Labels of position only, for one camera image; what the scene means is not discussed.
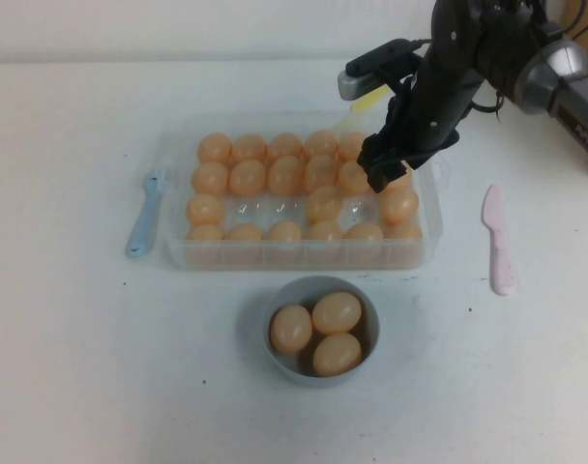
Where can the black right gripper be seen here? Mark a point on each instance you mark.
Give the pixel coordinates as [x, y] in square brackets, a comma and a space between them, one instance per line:
[434, 111]

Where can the beige plastic egg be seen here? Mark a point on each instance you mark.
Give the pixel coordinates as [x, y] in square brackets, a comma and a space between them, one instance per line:
[214, 148]
[400, 205]
[352, 178]
[205, 209]
[363, 233]
[284, 231]
[324, 204]
[210, 178]
[320, 144]
[337, 312]
[285, 147]
[402, 181]
[248, 178]
[337, 355]
[203, 232]
[404, 230]
[291, 329]
[352, 146]
[243, 232]
[285, 175]
[321, 172]
[249, 148]

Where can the clear plastic egg box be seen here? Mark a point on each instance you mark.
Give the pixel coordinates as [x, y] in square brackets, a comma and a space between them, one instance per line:
[262, 209]

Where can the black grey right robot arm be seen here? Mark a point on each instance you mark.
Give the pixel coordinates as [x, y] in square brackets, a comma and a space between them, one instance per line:
[536, 82]

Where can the yellow plastic spoon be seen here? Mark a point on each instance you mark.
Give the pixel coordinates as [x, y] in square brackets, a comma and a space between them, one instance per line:
[369, 102]

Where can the pink plastic knife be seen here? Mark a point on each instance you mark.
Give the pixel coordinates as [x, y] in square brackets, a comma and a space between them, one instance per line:
[499, 261]

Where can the pale grey round bowl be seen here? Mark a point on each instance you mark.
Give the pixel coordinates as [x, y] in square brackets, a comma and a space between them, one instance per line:
[294, 290]

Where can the light blue plastic fork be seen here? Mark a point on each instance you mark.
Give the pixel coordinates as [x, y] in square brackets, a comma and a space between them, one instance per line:
[141, 232]

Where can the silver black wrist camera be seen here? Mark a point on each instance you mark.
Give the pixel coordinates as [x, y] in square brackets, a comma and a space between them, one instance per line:
[361, 84]

